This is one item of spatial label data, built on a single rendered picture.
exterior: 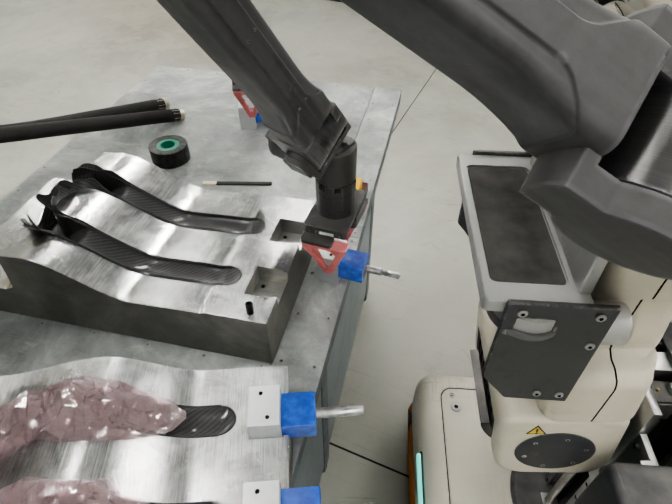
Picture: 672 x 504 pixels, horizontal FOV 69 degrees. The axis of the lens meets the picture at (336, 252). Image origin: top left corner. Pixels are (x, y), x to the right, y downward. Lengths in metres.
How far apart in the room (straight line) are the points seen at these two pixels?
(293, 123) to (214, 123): 0.72
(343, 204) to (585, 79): 0.48
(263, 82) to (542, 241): 0.32
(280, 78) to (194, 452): 0.40
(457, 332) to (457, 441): 0.61
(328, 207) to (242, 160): 0.44
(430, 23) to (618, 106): 0.09
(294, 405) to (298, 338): 0.16
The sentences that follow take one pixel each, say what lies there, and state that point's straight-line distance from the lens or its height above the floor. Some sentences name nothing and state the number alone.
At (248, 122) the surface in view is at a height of 0.82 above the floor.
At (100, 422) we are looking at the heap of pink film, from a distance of 0.59.
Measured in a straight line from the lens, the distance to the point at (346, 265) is 0.77.
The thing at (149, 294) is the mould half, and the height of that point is 0.88.
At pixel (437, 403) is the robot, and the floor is 0.28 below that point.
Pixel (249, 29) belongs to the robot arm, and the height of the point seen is 1.24.
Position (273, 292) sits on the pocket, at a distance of 0.71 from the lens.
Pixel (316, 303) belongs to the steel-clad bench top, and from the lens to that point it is 0.77.
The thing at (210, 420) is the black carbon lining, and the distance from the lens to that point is 0.62.
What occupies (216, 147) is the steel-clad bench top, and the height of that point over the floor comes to 0.80.
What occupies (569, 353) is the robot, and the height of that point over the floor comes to 0.98.
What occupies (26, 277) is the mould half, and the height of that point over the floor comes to 0.90.
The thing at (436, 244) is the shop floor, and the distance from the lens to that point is 2.09.
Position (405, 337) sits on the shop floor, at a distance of 1.74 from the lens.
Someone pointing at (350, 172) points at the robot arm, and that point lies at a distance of 0.66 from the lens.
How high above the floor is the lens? 1.39
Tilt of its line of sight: 44 degrees down
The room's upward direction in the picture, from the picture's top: straight up
